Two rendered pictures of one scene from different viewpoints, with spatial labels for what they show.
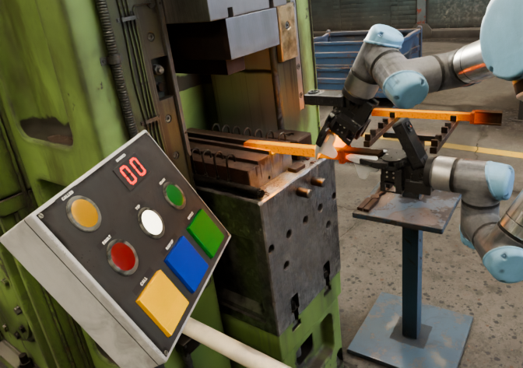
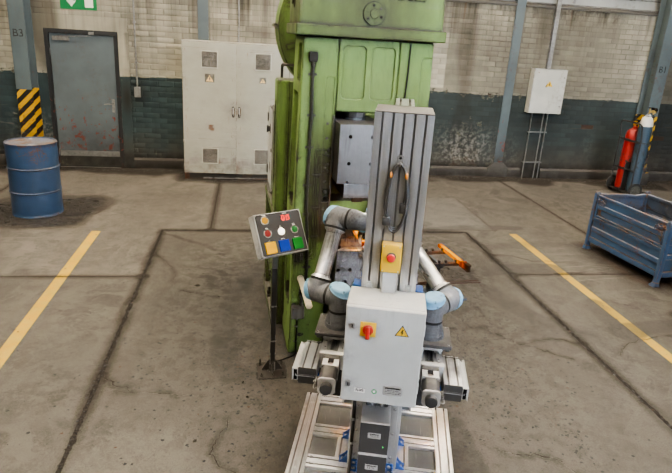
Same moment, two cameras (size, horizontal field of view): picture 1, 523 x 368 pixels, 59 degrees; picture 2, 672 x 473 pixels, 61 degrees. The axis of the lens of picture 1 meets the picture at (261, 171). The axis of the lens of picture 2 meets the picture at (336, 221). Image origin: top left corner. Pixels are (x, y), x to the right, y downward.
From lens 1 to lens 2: 299 cm
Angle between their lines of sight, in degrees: 35
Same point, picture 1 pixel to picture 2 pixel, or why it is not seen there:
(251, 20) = (357, 187)
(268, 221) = (339, 258)
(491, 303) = (479, 387)
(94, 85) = (298, 191)
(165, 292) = (272, 246)
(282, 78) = not seen: hidden behind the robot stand
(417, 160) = not seen: hidden behind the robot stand
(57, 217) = (258, 218)
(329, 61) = (614, 219)
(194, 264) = (286, 246)
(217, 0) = (341, 178)
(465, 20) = not seen: outside the picture
